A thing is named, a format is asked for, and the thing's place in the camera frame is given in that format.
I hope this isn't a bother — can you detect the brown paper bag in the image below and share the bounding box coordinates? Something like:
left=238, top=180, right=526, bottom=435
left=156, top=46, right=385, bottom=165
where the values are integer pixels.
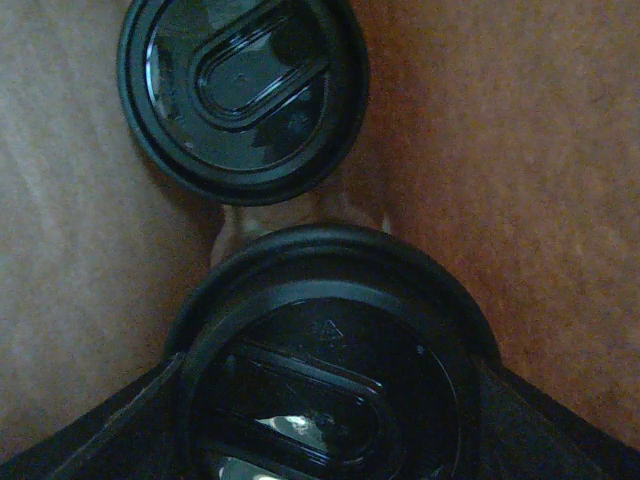
left=1, top=1, right=639, bottom=459

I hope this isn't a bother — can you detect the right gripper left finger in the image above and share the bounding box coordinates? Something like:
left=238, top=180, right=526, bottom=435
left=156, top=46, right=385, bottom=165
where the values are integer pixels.
left=0, top=352, right=187, bottom=480

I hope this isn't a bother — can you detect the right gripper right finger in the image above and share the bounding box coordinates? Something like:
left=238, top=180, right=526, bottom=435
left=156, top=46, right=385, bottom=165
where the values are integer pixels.
left=474, top=358, right=639, bottom=479

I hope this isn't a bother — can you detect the black takeout coffee cup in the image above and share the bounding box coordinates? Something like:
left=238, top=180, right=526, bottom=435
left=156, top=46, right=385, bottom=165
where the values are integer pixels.
left=165, top=224, right=500, bottom=479

